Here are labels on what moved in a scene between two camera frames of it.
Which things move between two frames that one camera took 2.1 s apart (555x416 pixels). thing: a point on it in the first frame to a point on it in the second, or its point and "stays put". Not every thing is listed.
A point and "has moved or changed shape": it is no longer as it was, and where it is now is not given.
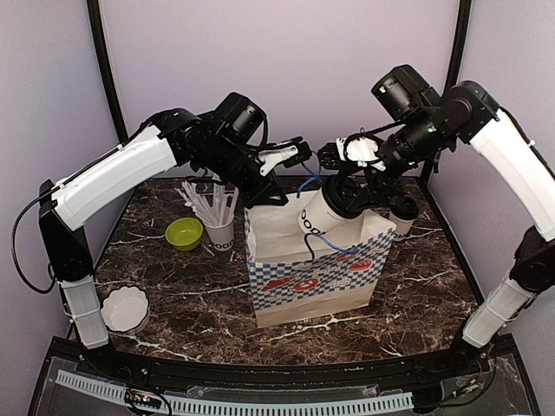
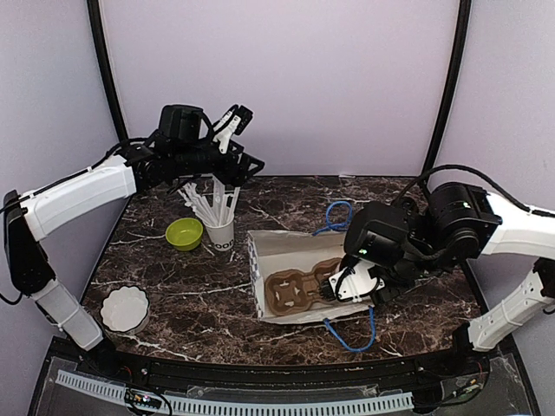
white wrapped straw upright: (218, 201) stays put
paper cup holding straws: (221, 239) stays put
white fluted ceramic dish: (126, 309) stays put
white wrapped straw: (189, 191) stays put
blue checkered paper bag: (297, 277) has moved or changed shape
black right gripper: (379, 185) to (379, 298)
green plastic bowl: (184, 234) stays put
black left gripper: (263, 193) to (238, 177)
